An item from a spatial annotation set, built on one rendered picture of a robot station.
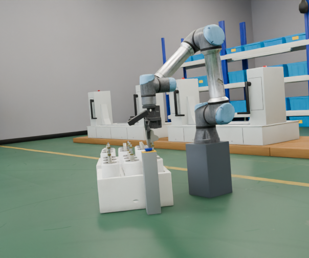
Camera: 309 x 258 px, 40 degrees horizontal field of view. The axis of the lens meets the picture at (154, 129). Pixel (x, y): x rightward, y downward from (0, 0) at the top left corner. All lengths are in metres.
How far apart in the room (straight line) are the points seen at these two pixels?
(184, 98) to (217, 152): 2.64
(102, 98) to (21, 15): 2.83
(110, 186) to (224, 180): 0.67
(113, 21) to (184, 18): 2.06
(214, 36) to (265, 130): 1.93
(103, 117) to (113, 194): 4.55
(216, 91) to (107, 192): 0.79
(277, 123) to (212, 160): 1.89
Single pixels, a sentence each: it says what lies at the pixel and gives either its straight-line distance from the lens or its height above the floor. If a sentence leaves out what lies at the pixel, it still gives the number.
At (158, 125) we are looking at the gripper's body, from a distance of 2.13.
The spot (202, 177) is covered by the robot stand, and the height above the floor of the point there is 0.11.
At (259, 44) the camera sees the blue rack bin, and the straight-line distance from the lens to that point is 7.55.
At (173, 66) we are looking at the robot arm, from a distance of 2.35.
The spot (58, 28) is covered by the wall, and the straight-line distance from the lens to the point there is 9.12.
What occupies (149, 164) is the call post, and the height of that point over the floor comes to 0.25.
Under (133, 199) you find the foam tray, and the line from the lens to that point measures 2.29.
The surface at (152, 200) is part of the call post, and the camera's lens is 2.17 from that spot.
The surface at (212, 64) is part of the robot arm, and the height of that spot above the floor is 0.73.
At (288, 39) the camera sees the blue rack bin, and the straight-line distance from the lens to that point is 7.19.
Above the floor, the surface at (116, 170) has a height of 0.21.
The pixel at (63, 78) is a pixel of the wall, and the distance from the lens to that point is 9.00.
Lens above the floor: 0.55
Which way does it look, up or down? 3 degrees down
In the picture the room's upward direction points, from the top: 5 degrees counter-clockwise
